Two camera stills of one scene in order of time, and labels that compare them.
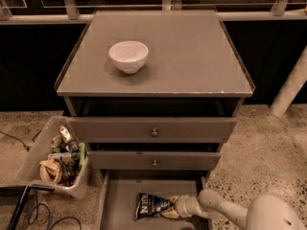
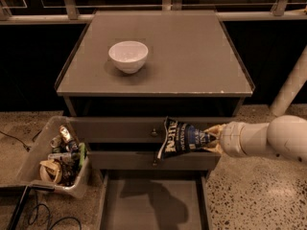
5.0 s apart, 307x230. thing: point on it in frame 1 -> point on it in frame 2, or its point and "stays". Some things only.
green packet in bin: (82, 152) stays
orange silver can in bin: (65, 133) stays
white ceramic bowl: (129, 56) stays
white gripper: (180, 206) -> (230, 139)
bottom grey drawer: (121, 189) stays
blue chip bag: (148, 204) -> (182, 137)
